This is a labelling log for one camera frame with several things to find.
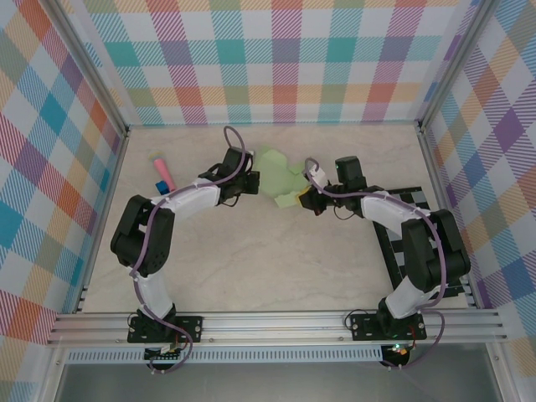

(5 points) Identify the light green paper box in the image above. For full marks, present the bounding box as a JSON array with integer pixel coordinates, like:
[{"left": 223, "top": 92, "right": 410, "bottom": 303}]
[{"left": 255, "top": 144, "right": 311, "bottom": 209}]

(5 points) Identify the black white checkerboard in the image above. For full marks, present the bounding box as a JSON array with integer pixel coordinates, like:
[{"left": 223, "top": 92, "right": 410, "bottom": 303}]
[{"left": 370, "top": 187, "right": 470, "bottom": 299}]

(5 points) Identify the pink cylinder toy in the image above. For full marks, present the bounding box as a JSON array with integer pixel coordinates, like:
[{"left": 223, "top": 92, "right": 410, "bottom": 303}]
[{"left": 148, "top": 151, "right": 175, "bottom": 188}]

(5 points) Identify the grey metal panel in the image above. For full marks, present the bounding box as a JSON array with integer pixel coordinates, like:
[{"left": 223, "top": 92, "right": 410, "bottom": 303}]
[{"left": 54, "top": 362, "right": 503, "bottom": 402}]

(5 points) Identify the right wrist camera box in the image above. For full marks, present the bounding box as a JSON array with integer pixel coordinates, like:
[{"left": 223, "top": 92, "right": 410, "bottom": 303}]
[{"left": 307, "top": 164, "right": 331, "bottom": 184}]

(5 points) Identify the aluminium side rail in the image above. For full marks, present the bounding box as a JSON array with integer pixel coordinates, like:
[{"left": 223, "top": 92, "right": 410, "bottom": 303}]
[
  {"left": 74, "top": 127, "right": 131, "bottom": 314},
  {"left": 416, "top": 121, "right": 481, "bottom": 310}
]

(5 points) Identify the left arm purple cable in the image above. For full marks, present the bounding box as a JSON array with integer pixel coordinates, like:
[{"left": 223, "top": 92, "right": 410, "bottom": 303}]
[{"left": 130, "top": 125, "right": 248, "bottom": 375}]

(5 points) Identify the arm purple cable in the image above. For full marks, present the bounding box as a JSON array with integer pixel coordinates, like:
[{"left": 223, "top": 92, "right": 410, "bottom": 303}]
[
  {"left": 304, "top": 157, "right": 446, "bottom": 372},
  {"left": 130, "top": 125, "right": 248, "bottom": 375}
]

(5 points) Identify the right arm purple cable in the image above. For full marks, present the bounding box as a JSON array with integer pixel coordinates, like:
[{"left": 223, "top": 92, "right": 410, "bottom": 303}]
[{"left": 304, "top": 157, "right": 446, "bottom": 372}]

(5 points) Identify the wide aluminium base rail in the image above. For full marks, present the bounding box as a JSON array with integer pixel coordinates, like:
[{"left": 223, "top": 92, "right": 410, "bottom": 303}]
[{"left": 46, "top": 310, "right": 510, "bottom": 347}]

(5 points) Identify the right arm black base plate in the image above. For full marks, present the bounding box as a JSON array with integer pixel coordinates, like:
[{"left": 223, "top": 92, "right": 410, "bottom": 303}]
[{"left": 349, "top": 313, "right": 428, "bottom": 341}]

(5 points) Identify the aluminium frame post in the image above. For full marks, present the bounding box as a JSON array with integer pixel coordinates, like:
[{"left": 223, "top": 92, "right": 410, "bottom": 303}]
[
  {"left": 49, "top": 0, "right": 131, "bottom": 139},
  {"left": 416, "top": 0, "right": 503, "bottom": 133}
]

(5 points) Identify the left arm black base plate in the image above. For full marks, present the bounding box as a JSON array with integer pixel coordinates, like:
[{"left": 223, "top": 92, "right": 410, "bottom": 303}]
[{"left": 127, "top": 314, "right": 205, "bottom": 344}]

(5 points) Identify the slotted grey cable duct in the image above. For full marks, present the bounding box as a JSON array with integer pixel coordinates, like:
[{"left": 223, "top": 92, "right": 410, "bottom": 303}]
[{"left": 66, "top": 346, "right": 384, "bottom": 364}]

